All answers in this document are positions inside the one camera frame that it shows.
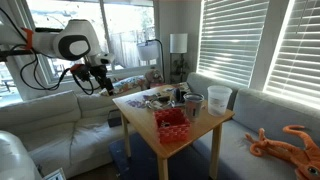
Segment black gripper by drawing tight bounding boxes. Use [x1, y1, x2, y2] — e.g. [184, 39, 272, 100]
[88, 64, 115, 95]

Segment floral pillow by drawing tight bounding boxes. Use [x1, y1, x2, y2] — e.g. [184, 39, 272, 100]
[99, 74, 150, 98]

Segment purple white food pouch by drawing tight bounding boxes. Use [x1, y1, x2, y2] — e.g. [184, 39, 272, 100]
[126, 97, 148, 110]

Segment black box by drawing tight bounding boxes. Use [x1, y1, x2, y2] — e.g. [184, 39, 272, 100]
[106, 108, 123, 129]

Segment small pink grey plush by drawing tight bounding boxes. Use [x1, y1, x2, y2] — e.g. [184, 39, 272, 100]
[144, 66, 165, 89]

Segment white framed window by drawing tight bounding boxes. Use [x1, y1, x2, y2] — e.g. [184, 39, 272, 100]
[24, 0, 158, 85]

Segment arc lamp white shade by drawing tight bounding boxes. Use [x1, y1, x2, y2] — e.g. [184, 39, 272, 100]
[136, 38, 166, 82]

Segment light wooden table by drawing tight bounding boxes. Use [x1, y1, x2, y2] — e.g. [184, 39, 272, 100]
[112, 83, 236, 180]

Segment white leather sofa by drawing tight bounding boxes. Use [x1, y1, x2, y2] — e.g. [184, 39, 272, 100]
[0, 78, 152, 180]

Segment black headphones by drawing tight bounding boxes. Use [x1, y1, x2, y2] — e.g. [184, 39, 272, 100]
[171, 87, 188, 105]

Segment red woven basket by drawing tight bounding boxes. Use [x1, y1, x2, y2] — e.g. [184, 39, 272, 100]
[152, 107, 192, 145]

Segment floor lamp white shade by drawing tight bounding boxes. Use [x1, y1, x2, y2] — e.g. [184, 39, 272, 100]
[169, 32, 189, 85]

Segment dark blue rug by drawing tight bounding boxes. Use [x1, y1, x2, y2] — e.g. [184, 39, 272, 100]
[108, 132, 215, 180]

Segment grey metal cup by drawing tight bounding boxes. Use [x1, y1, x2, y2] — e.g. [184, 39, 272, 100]
[182, 92, 205, 122]

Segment white framed card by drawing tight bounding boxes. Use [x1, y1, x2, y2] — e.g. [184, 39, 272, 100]
[41, 167, 68, 180]

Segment translucent plastic container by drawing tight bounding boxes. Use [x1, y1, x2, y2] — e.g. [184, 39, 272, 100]
[206, 85, 234, 118]

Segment white window blind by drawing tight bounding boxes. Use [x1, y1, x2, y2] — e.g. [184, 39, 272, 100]
[262, 0, 320, 110]
[196, 0, 270, 89]

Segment grey fabric sofa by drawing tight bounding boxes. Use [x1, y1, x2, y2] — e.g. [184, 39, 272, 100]
[185, 72, 320, 180]

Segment orange octopus plush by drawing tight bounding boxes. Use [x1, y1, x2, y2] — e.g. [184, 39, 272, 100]
[244, 124, 320, 180]

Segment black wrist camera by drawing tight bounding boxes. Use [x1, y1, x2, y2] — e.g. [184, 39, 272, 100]
[69, 63, 92, 83]

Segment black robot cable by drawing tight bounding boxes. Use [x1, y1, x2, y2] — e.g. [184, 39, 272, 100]
[19, 43, 102, 97]

